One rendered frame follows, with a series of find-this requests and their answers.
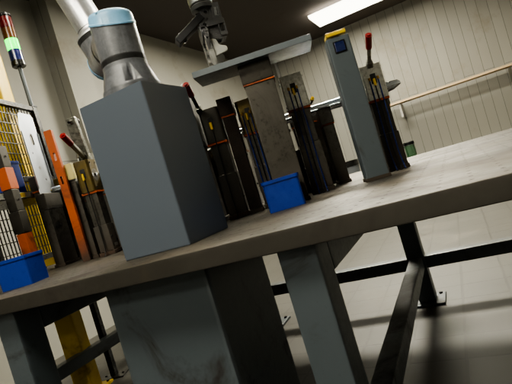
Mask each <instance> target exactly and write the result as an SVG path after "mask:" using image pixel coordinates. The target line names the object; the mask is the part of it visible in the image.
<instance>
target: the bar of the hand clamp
mask: <svg viewBox="0 0 512 384"><path fill-rule="evenodd" d="M65 122H66V125H67V127H68V129H69V132H70V135H71V137H72V141H73V142H74V143H75V144H76V145H77V146H78V147H79V148H80V149H81V150H82V151H83V152H85V154H86V156H87V158H88V159H89V157H88V154H89V153H90V152H89V150H88V147H87V144H86V141H85V138H84V136H83V134H82V130H81V128H80V126H79V124H80V120H79V119H78V118H76V117H71V118H69V119H66V120H65Z"/></svg>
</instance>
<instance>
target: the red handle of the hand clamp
mask: <svg viewBox="0 0 512 384"><path fill-rule="evenodd" d="M59 137H60V138H61V139H62V140H63V141H64V142H65V143H66V144H67V145H68V146H70V147H71V148H72V149H73V150H74V151H75V152H76V153H77V154H78V155H79V156H80V157H81V158H82V159H83V160H85V159H88V158H87V156H86V154H85V153H84V152H83V151H82V150H81V149H80V148H79V147H78V146H77V145H76V144H75V143H74V142H73V141H72V140H71V139H70V138H69V137H68V136H67V135H66V134H65V133H61V134H60V136H59Z"/></svg>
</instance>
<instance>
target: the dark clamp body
mask: <svg viewBox="0 0 512 384"><path fill-rule="evenodd" d="M199 117H200V121H201V124H202V127H203V131H204V134H205V137H206V141H207V144H208V147H210V148H211V150H212V154H213V157H214V160H215V163H216V167H217V171H218V173H219V177H218V178H219V182H220V185H221V188H222V192H223V195H224V198H225V201H226V205H227V208H228V211H229V219H230V220H232V219H238V218H240V217H243V216H247V215H249V214H250V213H249V210H250V209H249V205H248V201H247V198H246V196H245V191H244V188H243V186H242V181H241V178H240V176H239V172H238V171H237V168H236V165H235V161H234V158H233V155H232V150H231V148H230V145H229V138H228V136H227V132H226V128H225V125H224V123H223V120H222V119H221V116H220V115H219V110H218V107H217V106H215V107H211V108H207V109H205V110H203V113H202V114H199Z"/></svg>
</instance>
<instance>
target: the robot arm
mask: <svg viewBox="0 0 512 384"><path fill-rule="evenodd" d="M56 1H57V3H58V4H59V6H60V8H61V9H62V11H63V12H64V14H65V15H66V17H67V18H68V19H69V22H70V23H71V25H72V26H73V27H74V29H75V31H76V32H77V34H78V40H77V44H78V45H79V47H80V48H81V50H82V52H83V53H84V54H85V56H86V58H87V63H88V68H89V69H90V71H91V73H92V74H93V75H94V76H95V77H97V78H99V79H100V80H103V81H104V93H103V96H104V97H106V96H108V95H110V94H113V93H114V92H116V91H119V90H121V89H123V88H125V87H127V86H129V85H132V84H134V83H136V82H138V81H144V82H154V83H160V84H161V82H160V81H159V80H158V78H157V76H156V75H155V73H154V72H153V71H152V69H151V68H150V66H149V64H148V63H147V60H146V55H145V53H144V49H143V47H142V43H141V40H140V37H139V32H138V30H137V27H136V20H134V17H133V14H132V12H131V11H130V10H128V9H126V8H105V9H102V10H98V9H97V7H96V6H95V4H94V2H93V1H92V0H56ZM187 3H188V5H189V8H190V10H191V13H192V15H195V17H194V18H193V19H192V21H191V22H190V23H189V24H188V25H187V26H186V27H185V28H184V29H183V30H182V31H181V32H180V33H179V34H177V36H176V37H175V44H176V45H177V46H179V47H182V46H183V45H184V44H186V43H187V41H188V40H189V39H190V38H191V36H192V35H193V34H194V33H195V32H196V31H198V34H199V38H200V42H201V44H202V46H203V51H204V54H205V57H206V60H207V63H208V66H209V67H210V66H214V65H216V64H219V63H221V62H223V61H224V60H225V56H224V55H223V53H225V52H226V51H227V50H228V48H227V46H225V45H220V44H221V43H223V42H226V38H227V34H228V31H227V28H226V23H225V21H224V18H223V17H222V15H221V12H220V9H219V5H218V2H213V3H212V0H187Z"/></svg>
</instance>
